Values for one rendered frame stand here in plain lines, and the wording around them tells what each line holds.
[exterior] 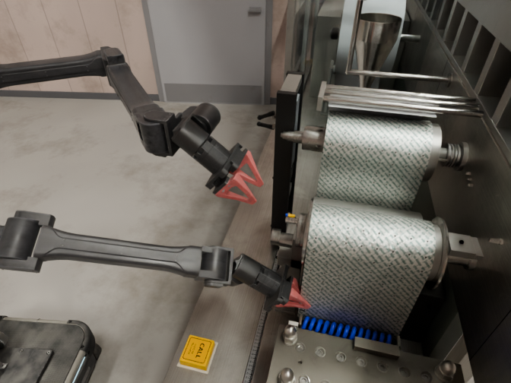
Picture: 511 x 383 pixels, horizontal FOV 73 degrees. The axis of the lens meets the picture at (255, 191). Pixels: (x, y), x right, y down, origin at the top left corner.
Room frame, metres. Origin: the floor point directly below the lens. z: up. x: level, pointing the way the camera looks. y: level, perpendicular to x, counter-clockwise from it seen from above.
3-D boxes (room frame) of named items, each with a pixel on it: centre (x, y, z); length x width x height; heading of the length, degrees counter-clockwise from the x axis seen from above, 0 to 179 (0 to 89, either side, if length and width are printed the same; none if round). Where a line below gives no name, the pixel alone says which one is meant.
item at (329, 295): (0.44, -0.22, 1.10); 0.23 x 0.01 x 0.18; 76
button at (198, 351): (0.43, 0.15, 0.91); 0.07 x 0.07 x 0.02; 76
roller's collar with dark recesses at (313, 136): (0.78, -0.15, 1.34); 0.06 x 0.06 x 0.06; 76
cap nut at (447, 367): (0.33, -0.40, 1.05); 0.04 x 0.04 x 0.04
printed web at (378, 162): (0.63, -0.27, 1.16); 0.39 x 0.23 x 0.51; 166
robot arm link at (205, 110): (0.64, 0.15, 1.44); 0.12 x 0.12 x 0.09; 75
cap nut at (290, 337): (0.41, -0.08, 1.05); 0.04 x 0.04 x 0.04
